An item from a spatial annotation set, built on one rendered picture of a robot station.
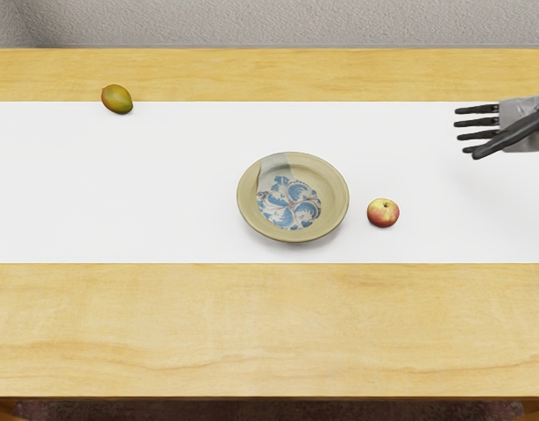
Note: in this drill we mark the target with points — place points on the beige plate with blue pattern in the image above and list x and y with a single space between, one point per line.
293 197

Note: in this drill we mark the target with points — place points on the red yellow apple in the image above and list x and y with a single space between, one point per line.
383 212

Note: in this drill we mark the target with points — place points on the green orange mango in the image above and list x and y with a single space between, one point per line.
116 99

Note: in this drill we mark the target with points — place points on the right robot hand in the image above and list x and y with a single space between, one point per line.
521 115

